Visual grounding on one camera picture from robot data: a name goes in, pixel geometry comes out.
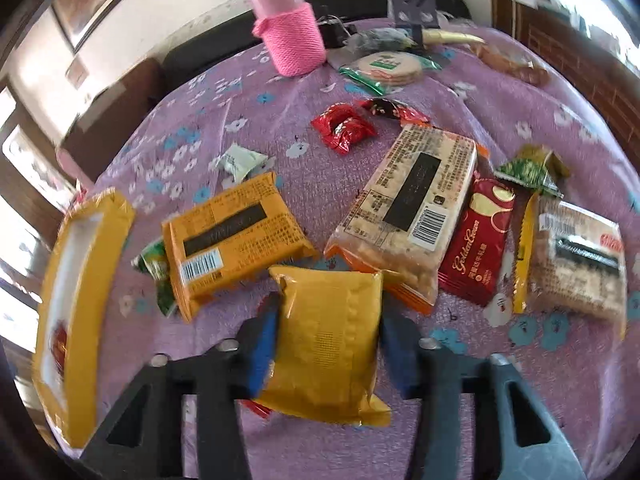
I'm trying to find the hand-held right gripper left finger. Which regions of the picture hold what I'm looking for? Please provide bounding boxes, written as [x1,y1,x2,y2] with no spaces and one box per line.
[75,292,281,480]

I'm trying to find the long red gold packet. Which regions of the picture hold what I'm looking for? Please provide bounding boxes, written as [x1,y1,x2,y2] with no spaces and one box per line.
[437,176,517,307]

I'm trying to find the black binder clip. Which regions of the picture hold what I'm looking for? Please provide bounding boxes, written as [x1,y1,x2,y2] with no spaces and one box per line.
[315,12,351,51]

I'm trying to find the gold curved tool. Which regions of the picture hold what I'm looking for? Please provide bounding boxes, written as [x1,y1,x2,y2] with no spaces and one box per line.
[422,27,487,47]

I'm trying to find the round cracker green packet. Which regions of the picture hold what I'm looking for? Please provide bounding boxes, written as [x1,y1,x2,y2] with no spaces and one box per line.
[337,50,443,96]

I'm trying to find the white green candy wrapper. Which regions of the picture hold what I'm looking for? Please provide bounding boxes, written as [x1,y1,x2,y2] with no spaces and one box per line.
[209,143,275,183]

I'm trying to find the dark red snack packet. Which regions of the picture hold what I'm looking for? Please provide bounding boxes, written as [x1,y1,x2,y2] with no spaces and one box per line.
[356,96,432,127]

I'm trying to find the small wall panel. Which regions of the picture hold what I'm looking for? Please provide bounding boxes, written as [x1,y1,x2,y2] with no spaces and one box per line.
[67,57,90,87]

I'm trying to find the green pea snack packet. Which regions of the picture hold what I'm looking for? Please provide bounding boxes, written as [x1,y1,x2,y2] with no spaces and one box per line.
[494,144,572,198]

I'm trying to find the small green snack packet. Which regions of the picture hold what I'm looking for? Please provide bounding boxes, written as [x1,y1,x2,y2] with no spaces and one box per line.
[131,240,181,317]

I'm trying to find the orange packet with barcode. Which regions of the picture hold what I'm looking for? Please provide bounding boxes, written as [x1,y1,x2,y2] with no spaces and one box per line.
[161,171,321,323]

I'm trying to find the brown pastry in clear wrapper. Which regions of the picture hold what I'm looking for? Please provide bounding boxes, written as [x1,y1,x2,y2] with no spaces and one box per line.
[470,42,551,86]

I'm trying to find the clear cracker packet orange ends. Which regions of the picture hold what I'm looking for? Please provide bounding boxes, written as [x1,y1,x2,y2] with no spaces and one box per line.
[324,123,488,317]

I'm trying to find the bottle with pink knit sleeve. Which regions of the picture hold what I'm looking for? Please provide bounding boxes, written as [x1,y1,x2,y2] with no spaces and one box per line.
[244,0,327,79]

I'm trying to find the black sofa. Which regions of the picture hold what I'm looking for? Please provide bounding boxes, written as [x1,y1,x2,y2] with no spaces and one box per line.
[160,0,473,91]

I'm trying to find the clear plastic bag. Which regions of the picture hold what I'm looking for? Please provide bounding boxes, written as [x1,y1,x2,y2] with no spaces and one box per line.
[327,27,416,68]

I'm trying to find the yellow cardboard tray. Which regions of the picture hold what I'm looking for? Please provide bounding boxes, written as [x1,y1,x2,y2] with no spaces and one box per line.
[31,187,137,451]

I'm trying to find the wooden window frame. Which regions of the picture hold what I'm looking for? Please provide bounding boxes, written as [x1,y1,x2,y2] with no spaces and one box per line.
[490,0,640,91]

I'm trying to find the maroon armchair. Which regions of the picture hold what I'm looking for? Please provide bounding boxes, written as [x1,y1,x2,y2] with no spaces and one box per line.
[57,57,163,181]

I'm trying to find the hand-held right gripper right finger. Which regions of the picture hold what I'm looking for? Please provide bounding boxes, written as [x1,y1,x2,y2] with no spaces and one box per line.
[377,310,588,480]

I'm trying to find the wooden glass door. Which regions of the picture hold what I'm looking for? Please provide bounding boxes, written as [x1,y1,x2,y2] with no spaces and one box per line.
[0,85,76,361]

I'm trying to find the bright red candy packet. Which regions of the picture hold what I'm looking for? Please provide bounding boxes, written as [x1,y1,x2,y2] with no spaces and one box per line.
[310,102,378,157]

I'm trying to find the framed wall picture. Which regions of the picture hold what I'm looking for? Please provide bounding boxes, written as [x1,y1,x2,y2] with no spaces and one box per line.
[50,0,151,53]

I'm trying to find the clear cracker packet yellow edge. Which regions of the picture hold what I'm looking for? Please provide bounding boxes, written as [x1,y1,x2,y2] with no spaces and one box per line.
[511,191,628,341]

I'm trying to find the plain yellow snack packet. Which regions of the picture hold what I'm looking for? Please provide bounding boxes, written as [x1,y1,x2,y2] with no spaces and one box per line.
[250,265,393,428]

